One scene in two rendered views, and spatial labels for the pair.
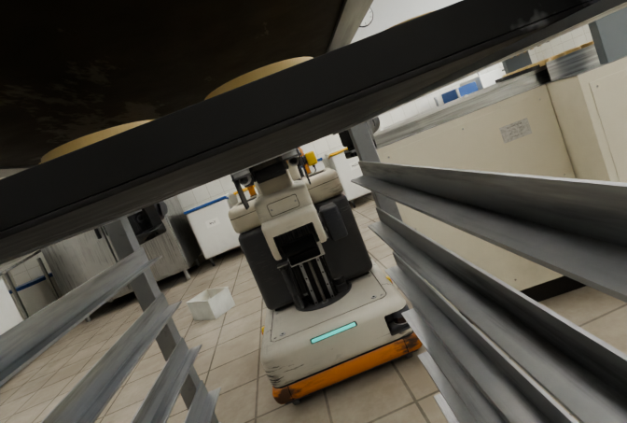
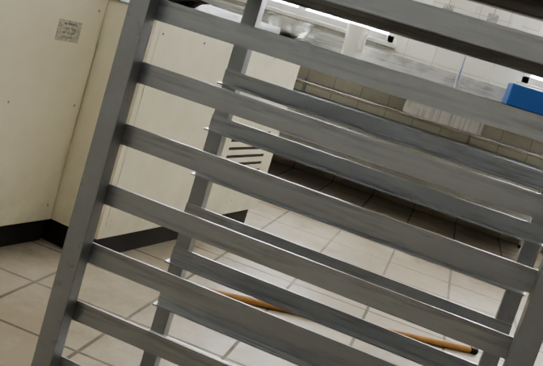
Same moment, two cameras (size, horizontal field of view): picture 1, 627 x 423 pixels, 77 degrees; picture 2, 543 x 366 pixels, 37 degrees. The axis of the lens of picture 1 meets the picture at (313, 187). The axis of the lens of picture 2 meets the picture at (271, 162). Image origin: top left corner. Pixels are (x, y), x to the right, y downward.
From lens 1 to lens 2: 1.35 m
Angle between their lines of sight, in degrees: 73
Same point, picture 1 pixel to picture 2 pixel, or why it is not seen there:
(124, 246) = not seen: outside the picture
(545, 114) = (94, 30)
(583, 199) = not seen: hidden behind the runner
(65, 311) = (309, 57)
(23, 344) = (361, 76)
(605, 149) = (138, 97)
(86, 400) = (310, 133)
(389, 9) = not seen: outside the picture
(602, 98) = (159, 47)
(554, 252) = not seen: hidden behind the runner
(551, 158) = (75, 81)
